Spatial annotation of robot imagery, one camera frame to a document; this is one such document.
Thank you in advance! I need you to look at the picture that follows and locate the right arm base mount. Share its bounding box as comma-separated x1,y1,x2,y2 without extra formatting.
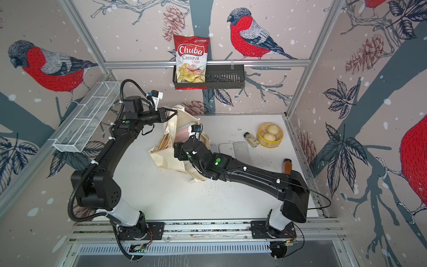
250,220,296,240

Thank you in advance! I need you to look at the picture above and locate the pink pencil case in bag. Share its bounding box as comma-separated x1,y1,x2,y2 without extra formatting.
174,128,191,142

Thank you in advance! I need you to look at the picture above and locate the cream pencil case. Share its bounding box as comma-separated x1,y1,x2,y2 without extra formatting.
233,141,252,165

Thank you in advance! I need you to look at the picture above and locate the steamed bun upper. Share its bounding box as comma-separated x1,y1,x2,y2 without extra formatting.
267,124,280,135

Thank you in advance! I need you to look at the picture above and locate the light blue pencil case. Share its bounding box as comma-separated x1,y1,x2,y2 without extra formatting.
210,144,219,153

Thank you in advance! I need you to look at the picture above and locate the red Chuba cassava chips bag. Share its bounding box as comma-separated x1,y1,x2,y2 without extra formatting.
173,35,210,90

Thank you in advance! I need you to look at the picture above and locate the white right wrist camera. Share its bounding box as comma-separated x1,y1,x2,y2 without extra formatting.
190,124,203,140

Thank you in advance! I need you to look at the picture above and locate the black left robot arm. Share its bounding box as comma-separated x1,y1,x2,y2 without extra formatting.
67,79,177,227

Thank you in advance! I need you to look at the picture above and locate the cream canvas tote bag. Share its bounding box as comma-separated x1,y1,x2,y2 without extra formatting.
149,105,207,181

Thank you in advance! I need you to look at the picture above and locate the aluminium front rail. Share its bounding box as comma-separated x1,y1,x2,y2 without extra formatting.
69,218,346,243

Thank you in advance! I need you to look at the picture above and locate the white pencil case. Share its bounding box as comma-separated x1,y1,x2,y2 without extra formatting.
218,143,236,158

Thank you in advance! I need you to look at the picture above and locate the glass spice jar black lid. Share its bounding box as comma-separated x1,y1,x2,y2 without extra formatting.
244,132,259,148

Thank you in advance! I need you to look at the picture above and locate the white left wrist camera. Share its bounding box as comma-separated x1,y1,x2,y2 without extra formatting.
150,90,163,106

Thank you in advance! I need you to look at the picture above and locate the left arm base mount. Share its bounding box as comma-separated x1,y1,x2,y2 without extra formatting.
118,220,165,241

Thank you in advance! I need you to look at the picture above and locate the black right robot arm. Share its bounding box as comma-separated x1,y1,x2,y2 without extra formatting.
173,124,320,230

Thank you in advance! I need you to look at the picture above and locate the black wall-mounted basket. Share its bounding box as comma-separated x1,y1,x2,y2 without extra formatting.
172,65,245,90

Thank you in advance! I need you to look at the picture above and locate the steamed bun lower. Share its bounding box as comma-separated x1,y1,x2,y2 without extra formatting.
263,132,276,142

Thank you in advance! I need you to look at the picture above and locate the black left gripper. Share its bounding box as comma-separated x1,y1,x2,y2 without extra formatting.
138,107,177,126

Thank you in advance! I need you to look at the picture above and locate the orange sauce bottle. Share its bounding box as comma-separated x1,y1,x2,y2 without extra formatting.
283,159,292,176

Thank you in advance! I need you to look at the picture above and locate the yellow bamboo steamer basket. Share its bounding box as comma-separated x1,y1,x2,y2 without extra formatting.
256,122,284,149

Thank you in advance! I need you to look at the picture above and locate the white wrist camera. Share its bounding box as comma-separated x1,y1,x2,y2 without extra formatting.
150,90,163,106
190,124,203,140

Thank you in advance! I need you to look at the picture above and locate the white wire mesh shelf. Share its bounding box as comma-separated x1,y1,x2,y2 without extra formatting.
53,81,120,152

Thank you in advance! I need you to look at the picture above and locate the steamed bun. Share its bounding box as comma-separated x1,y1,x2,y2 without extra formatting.
263,132,276,142
267,124,280,135

